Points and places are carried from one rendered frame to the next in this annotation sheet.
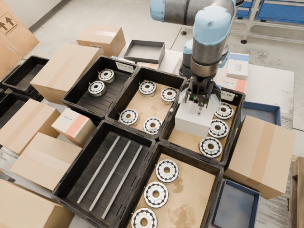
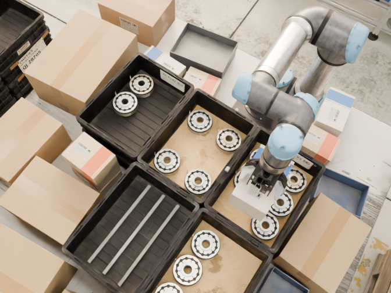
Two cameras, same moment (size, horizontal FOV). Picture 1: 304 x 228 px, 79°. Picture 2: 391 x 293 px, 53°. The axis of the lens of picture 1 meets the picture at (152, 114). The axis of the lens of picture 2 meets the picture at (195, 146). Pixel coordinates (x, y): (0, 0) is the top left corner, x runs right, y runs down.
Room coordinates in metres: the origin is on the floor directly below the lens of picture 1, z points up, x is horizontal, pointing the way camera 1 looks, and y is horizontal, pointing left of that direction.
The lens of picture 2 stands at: (-0.04, 0.09, 2.26)
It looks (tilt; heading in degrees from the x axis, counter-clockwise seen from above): 65 degrees down; 353
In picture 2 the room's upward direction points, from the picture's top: 6 degrees clockwise
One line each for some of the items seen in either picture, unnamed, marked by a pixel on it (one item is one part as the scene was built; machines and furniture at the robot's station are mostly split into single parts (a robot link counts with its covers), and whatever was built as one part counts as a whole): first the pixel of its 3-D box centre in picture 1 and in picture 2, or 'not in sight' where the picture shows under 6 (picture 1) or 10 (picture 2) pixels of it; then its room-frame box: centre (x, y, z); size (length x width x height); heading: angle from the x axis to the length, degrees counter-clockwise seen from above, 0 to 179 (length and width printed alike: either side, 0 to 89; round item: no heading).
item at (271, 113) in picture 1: (258, 117); (338, 194); (0.45, -0.59, 0.74); 0.20 x 0.15 x 0.07; 64
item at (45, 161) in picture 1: (55, 163); (54, 204); (0.40, 0.56, 0.78); 0.30 x 0.22 x 0.16; 59
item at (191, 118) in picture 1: (198, 106); (260, 182); (0.38, -0.18, 1.09); 0.20 x 0.12 x 0.09; 147
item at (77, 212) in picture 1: (106, 167); (132, 227); (0.28, 0.24, 0.92); 0.40 x 0.30 x 0.02; 144
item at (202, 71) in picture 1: (206, 63); (276, 159); (0.36, -0.17, 1.33); 0.08 x 0.08 x 0.05
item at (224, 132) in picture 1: (217, 128); (280, 203); (0.38, -0.30, 0.86); 0.10 x 0.10 x 0.01
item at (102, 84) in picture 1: (96, 87); (125, 102); (0.82, 0.30, 0.86); 0.10 x 0.10 x 0.01
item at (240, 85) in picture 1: (231, 89); (316, 145); (0.68, -0.53, 0.74); 0.16 x 0.12 x 0.07; 56
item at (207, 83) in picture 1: (201, 84); (267, 172); (0.35, -0.16, 1.25); 0.09 x 0.08 x 0.12; 147
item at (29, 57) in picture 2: not in sight; (34, 57); (1.39, 0.90, 0.41); 0.31 x 0.02 x 0.16; 147
